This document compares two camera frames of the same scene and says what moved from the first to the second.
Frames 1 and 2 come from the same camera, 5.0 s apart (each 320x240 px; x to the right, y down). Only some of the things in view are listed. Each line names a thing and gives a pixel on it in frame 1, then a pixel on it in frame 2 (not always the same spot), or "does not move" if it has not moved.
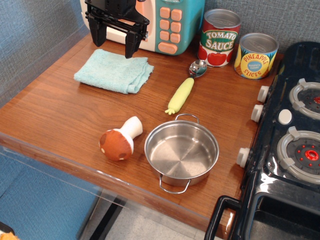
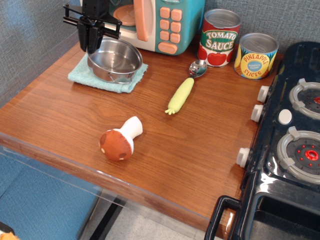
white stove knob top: x=262 y=93 does not move
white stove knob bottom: x=242 y=156 does not move
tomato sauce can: x=221 y=27 does not move
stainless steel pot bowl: x=181 y=152 → x=115 y=59
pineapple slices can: x=256 y=55 does not move
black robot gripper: x=119 y=14 → x=93 y=12
